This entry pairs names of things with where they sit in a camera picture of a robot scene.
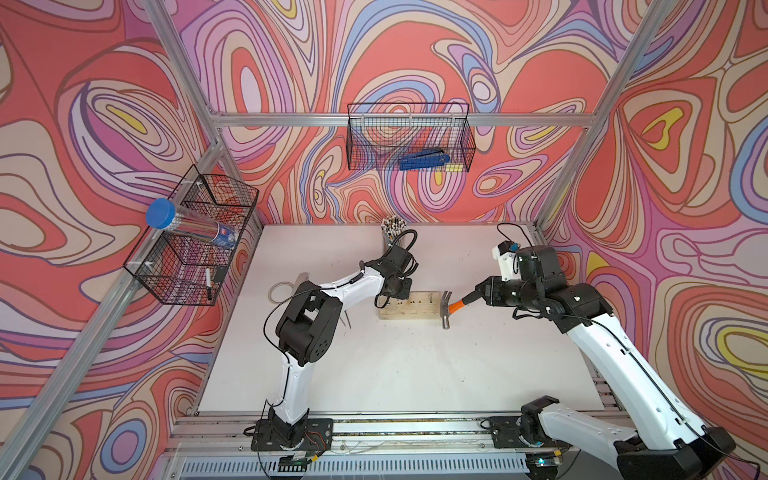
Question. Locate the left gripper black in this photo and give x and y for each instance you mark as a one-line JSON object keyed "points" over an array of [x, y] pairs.
{"points": [[407, 287]]}

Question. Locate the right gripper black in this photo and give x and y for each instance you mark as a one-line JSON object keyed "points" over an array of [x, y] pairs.
{"points": [[493, 283]]}

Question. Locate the wooden block with nails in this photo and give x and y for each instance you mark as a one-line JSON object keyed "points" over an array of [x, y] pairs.
{"points": [[420, 305]]}

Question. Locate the claw hammer orange black handle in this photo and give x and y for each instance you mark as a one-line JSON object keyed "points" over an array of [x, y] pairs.
{"points": [[449, 307]]}

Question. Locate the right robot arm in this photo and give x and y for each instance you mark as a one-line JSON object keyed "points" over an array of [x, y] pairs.
{"points": [[667, 439]]}

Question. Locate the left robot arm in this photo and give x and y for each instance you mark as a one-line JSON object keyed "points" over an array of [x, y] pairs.
{"points": [[307, 326]]}

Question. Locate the cup of coloured pencils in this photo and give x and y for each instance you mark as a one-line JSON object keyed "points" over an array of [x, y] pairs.
{"points": [[391, 228]]}

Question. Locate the blue tool in basket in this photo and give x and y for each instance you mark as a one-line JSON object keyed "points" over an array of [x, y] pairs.
{"points": [[425, 159]]}

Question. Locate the clear bottle blue cap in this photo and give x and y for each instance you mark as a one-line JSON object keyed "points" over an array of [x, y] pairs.
{"points": [[165, 215]]}

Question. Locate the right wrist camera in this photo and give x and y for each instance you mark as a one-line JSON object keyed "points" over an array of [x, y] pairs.
{"points": [[505, 253]]}

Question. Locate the back wire basket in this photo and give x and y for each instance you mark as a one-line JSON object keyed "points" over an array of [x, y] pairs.
{"points": [[380, 133]]}

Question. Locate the wire basket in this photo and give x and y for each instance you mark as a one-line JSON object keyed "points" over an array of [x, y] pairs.
{"points": [[380, 133], [179, 270]]}

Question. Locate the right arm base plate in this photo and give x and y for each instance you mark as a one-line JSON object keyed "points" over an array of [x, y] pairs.
{"points": [[519, 431]]}

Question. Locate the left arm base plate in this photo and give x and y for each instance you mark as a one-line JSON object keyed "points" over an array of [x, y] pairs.
{"points": [[309, 435]]}

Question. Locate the left wire basket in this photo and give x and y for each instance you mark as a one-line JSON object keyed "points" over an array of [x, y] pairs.
{"points": [[179, 270]]}

